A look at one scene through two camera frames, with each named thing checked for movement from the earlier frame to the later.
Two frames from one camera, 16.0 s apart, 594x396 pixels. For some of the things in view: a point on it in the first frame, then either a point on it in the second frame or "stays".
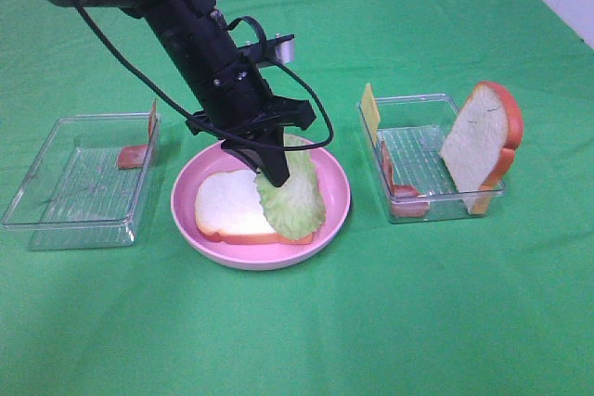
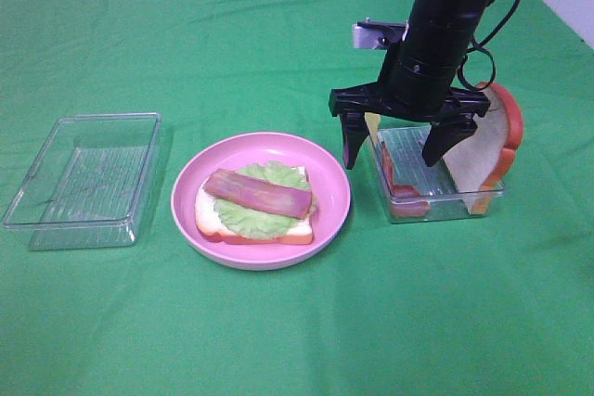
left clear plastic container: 84,187 stays
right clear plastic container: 412,179 stays
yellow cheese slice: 370,112 stays
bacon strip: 133,156 to 257,193
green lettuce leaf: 296,209 to 258,222
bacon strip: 406,201 stays
